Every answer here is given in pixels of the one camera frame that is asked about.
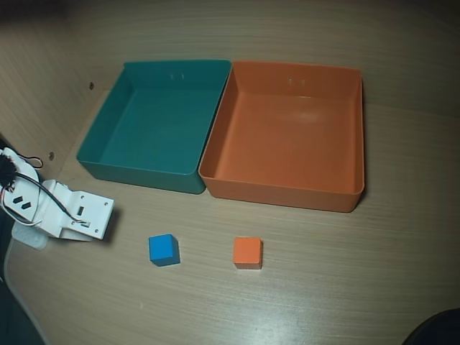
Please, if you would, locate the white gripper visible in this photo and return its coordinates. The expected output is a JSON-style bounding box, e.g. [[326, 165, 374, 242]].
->
[[1, 174, 96, 243]]

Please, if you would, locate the blue cube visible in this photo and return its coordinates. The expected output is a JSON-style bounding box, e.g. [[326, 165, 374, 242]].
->
[[148, 233, 180, 267]]

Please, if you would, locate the orange cube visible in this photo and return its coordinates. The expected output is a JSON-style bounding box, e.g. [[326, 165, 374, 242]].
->
[[232, 236, 264, 270]]

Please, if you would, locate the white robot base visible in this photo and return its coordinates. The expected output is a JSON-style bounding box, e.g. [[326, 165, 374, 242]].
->
[[11, 222, 50, 251]]

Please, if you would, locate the teal plastic box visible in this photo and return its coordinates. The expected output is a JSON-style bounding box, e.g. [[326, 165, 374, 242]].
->
[[75, 59, 231, 196]]

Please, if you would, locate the orange plastic box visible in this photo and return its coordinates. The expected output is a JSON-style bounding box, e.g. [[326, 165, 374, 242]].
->
[[198, 60, 366, 213]]

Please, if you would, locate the black round object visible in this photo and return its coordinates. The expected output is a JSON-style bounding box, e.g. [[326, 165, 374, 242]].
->
[[402, 308, 460, 345]]

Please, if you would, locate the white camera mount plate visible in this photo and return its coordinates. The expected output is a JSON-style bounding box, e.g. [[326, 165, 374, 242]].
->
[[57, 188, 116, 242]]

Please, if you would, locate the black camera cable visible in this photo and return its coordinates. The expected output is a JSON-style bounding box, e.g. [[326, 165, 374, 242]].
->
[[14, 171, 86, 222]]

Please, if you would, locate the thin black servo wire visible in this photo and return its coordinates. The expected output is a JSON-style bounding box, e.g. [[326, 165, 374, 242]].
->
[[17, 153, 45, 170]]

